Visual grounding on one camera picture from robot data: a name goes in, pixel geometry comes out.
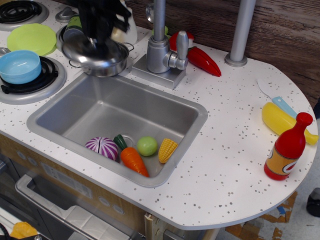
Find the back left stove burner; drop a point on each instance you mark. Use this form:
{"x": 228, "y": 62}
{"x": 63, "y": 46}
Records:
{"x": 17, "y": 13}

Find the blue plastic bowl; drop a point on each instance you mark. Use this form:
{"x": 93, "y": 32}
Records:
{"x": 20, "y": 67}

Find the yellow object bottom left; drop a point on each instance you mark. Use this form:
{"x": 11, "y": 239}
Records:
{"x": 23, "y": 230}

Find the small steel pot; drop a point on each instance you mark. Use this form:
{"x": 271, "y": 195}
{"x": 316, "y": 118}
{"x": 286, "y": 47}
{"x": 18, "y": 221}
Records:
{"x": 106, "y": 65}

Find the orange toy carrot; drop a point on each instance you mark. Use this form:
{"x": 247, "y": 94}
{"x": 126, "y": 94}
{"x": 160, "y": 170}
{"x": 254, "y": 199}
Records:
{"x": 130, "y": 156}

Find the grey stove knob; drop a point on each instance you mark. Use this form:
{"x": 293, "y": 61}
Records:
{"x": 65, "y": 15}

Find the green toy can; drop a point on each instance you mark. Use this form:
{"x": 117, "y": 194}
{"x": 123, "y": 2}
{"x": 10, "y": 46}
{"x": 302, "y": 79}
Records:
{"x": 73, "y": 28}

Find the yellow toy banana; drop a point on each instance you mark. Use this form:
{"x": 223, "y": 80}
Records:
{"x": 276, "y": 119}

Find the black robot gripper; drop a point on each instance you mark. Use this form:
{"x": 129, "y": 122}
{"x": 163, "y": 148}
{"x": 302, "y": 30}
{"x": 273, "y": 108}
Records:
{"x": 98, "y": 18}

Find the red ketchup bottle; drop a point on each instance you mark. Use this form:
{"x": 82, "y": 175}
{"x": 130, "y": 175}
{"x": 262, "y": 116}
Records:
{"x": 287, "y": 149}

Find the white detergent bottle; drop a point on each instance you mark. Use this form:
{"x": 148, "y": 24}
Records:
{"x": 131, "y": 36}

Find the green toy apple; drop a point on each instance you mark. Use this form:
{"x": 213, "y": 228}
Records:
{"x": 147, "y": 146}

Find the green plastic plate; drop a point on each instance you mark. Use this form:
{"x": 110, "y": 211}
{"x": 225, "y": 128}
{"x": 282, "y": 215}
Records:
{"x": 35, "y": 37}

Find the red toy chili pepper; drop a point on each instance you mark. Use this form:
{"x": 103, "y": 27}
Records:
{"x": 202, "y": 60}

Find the white blue toy knife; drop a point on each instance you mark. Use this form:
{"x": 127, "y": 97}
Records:
{"x": 265, "y": 87}

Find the silver toy faucet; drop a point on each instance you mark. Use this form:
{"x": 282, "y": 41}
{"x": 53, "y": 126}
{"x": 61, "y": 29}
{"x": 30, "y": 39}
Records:
{"x": 160, "y": 65}

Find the oven door handle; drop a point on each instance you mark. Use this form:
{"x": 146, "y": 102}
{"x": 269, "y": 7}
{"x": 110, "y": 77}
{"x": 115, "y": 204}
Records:
{"x": 65, "y": 219}

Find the yellow toy corn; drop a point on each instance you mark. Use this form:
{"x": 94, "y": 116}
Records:
{"x": 167, "y": 148}

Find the grey toy sink basin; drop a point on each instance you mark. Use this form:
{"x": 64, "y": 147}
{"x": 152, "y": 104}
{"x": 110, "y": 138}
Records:
{"x": 92, "y": 107}

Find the front left stove burner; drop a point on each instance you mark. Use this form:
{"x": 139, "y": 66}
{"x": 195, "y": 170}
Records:
{"x": 51, "y": 79}

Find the steel pot lid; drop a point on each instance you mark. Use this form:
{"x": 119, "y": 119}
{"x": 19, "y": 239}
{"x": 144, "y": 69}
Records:
{"x": 78, "y": 46}

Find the red white toy mushroom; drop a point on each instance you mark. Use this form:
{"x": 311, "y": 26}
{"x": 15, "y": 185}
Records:
{"x": 173, "y": 41}

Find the purple toy onion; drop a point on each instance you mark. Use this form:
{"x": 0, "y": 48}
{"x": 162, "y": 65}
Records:
{"x": 103, "y": 146}

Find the grey vertical pole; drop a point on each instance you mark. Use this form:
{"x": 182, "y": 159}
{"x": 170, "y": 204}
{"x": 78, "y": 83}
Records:
{"x": 236, "y": 57}

